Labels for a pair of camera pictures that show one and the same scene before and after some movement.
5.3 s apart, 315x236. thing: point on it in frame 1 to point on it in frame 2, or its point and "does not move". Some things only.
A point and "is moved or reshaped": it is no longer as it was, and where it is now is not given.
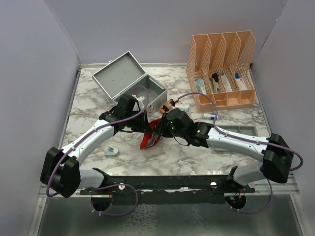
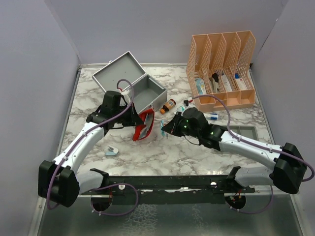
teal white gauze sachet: (153, 139) to (148, 123)
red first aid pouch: (147, 136) is moved or reshaped
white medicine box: (227, 84) does not move
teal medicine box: (200, 85) does not move
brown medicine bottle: (166, 108) does not move
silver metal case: (125, 76) does not move
